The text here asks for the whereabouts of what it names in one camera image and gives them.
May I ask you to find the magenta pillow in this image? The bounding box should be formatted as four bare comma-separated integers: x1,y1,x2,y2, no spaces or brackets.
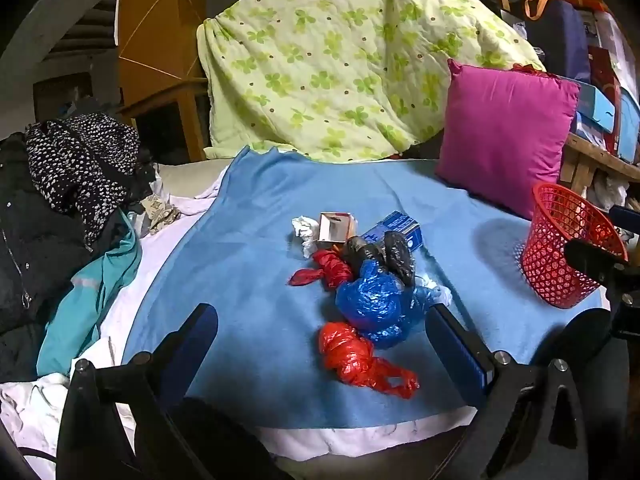
434,58,582,221

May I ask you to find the green floral quilt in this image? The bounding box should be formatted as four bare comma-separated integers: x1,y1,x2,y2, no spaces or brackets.
196,0,548,163

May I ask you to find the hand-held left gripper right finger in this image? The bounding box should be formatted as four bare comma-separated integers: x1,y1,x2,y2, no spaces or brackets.
425,303,591,480

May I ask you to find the small blue box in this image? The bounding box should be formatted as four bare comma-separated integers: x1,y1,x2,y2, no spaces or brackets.
359,211,424,252

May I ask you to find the black white-dotted garment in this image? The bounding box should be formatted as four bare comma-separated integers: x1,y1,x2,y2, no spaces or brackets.
25,112,142,246

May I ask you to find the black plastic bag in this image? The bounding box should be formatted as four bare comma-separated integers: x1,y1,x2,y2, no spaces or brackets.
344,231,417,288

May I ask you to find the wooden bench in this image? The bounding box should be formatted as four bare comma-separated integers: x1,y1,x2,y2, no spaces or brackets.
557,132,640,198

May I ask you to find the tall light blue box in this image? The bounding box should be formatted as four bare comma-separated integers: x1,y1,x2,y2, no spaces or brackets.
617,87,640,163

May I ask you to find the teal cardboard box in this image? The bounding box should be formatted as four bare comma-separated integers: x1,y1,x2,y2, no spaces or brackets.
550,74,617,133

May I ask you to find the blue plastic bag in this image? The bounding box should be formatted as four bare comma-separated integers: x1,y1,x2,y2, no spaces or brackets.
335,259,441,350

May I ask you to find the beige cushion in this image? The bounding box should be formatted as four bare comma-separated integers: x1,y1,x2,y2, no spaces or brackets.
155,159,236,201

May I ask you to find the small cardboard box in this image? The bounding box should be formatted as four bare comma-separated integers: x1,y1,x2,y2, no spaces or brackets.
316,211,358,248

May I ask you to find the white bed sheet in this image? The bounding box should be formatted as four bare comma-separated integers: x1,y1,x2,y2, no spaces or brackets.
0,165,478,480

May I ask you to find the red plastic bag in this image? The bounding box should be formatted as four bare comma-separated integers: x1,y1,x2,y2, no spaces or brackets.
318,322,420,400

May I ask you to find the wooden stand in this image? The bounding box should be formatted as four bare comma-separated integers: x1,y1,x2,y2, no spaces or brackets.
120,77,213,163

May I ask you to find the blue blanket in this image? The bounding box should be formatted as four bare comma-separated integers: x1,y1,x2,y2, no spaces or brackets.
121,146,608,431

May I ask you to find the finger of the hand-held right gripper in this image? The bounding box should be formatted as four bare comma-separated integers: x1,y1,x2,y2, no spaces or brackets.
607,205,640,233
565,238,630,286

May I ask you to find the tall red box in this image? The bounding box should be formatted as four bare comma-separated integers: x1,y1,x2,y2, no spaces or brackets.
587,45,623,156

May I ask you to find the teal garment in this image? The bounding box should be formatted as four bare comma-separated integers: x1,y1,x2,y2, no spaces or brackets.
36,210,143,378

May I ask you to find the red satin ribbon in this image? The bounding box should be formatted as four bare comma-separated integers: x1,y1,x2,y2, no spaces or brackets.
286,249,355,291

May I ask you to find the beige patterned cloth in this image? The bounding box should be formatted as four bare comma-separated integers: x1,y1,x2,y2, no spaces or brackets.
140,195,181,233

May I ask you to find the black jacket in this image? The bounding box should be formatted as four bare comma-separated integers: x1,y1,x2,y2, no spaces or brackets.
0,132,121,383

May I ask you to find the white plastic bag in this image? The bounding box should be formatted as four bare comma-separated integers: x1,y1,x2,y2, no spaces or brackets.
590,175,628,211

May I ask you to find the shiny red bag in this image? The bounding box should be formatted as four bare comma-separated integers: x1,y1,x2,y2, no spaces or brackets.
512,62,556,78

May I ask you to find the navy bag with orange handle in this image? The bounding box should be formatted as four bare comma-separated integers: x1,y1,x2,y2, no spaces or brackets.
522,0,591,83

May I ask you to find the red mesh basket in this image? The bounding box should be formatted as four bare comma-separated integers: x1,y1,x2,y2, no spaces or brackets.
520,182,630,309

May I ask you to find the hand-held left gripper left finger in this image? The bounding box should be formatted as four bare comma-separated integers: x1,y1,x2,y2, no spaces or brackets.
56,303,219,480

